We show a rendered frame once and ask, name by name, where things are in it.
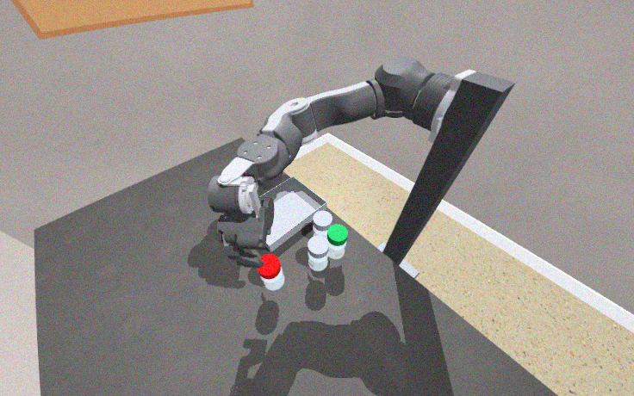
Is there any clear bottle with green cap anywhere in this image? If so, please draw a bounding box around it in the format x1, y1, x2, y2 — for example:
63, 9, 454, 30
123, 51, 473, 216
327, 224, 348, 259

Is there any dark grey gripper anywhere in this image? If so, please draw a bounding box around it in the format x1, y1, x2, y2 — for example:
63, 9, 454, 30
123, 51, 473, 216
216, 184, 274, 268

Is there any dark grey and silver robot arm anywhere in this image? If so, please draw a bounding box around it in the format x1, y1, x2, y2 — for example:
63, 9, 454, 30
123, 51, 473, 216
208, 57, 476, 213

